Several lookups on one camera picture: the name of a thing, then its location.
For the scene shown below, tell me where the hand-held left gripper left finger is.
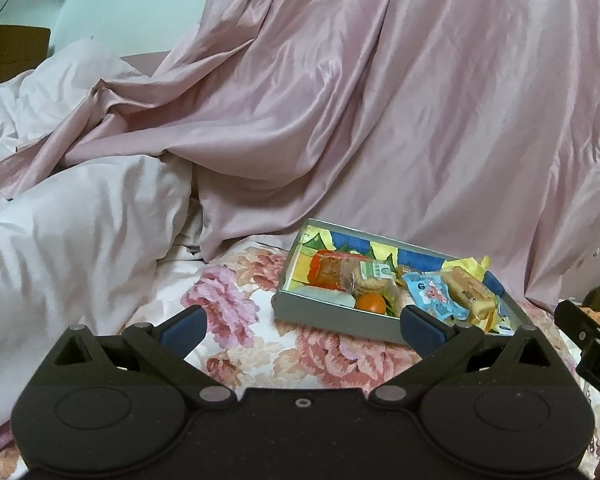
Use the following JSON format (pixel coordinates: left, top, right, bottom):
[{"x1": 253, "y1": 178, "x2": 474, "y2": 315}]
[{"x1": 32, "y1": 305, "x2": 238, "y2": 408}]

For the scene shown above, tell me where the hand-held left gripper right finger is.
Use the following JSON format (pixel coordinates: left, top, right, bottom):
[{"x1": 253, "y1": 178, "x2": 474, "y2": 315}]
[{"x1": 365, "y1": 305, "x2": 568, "y2": 408}]

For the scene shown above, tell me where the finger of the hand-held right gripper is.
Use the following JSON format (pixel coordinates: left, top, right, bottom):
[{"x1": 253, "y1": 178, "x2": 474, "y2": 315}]
[{"x1": 554, "y1": 299, "x2": 600, "y2": 348}]

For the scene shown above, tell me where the light blue snack packet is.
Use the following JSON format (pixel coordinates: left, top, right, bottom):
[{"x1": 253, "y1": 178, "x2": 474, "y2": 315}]
[{"x1": 400, "y1": 269, "x2": 471, "y2": 321}]

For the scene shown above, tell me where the orange mandarin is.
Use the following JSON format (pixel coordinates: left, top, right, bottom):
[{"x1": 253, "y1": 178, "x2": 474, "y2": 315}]
[{"x1": 355, "y1": 292, "x2": 387, "y2": 315}]

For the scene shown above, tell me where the sliced bread packet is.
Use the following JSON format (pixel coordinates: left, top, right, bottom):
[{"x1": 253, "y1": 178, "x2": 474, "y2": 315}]
[{"x1": 440, "y1": 266, "x2": 501, "y2": 331}]

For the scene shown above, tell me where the grey tray box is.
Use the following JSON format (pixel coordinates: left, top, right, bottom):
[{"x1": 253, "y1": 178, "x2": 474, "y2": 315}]
[{"x1": 271, "y1": 218, "x2": 536, "y2": 346}]

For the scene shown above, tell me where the red cookie packet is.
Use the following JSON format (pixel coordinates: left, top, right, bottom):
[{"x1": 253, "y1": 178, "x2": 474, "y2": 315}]
[{"x1": 307, "y1": 249, "x2": 398, "y2": 293}]

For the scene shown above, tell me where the floral bedsheet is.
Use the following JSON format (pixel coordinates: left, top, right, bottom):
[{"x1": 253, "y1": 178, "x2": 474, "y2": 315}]
[{"x1": 0, "y1": 237, "x2": 600, "y2": 480}]

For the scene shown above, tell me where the yellow blue patterned lining paper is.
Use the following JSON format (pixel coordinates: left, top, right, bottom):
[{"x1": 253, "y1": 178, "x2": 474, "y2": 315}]
[{"x1": 287, "y1": 222, "x2": 506, "y2": 311}]

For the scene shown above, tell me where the white duvet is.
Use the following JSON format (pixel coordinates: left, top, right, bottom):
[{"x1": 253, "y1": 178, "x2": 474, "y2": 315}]
[{"x1": 0, "y1": 40, "x2": 206, "y2": 436}]

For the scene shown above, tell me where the wooden headboard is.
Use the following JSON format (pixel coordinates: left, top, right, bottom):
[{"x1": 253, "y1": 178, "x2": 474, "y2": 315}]
[{"x1": 0, "y1": 25, "x2": 51, "y2": 93}]

